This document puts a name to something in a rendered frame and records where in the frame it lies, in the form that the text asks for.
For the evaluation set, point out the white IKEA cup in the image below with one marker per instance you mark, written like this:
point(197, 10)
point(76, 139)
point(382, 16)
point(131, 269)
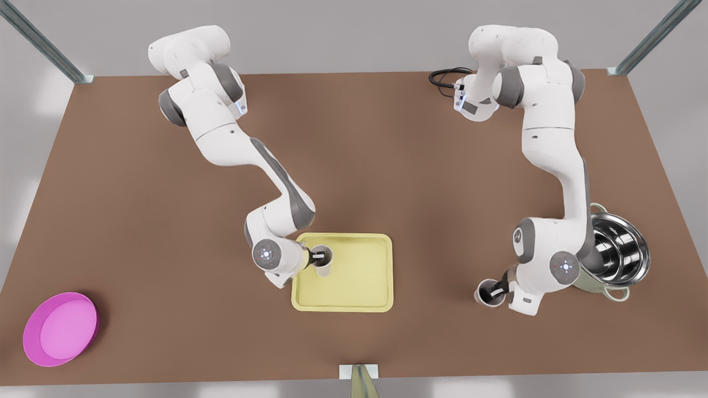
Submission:
point(485, 291)
point(324, 266)

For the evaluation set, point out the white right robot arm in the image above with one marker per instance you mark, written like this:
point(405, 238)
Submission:
point(221, 132)

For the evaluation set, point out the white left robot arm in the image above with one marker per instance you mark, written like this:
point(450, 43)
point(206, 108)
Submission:
point(553, 132)

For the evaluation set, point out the yellow rectangular tray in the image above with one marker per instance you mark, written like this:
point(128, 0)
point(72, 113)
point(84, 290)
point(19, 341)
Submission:
point(359, 276)

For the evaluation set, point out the steel pot with green outside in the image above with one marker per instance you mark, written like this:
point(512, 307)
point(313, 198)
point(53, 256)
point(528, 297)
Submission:
point(622, 251)

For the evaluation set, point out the pink round bowl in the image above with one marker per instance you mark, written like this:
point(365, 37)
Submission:
point(58, 331)

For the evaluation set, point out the silver frame post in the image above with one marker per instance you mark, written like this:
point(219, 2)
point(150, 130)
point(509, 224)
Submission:
point(41, 41)
point(362, 381)
point(655, 36)

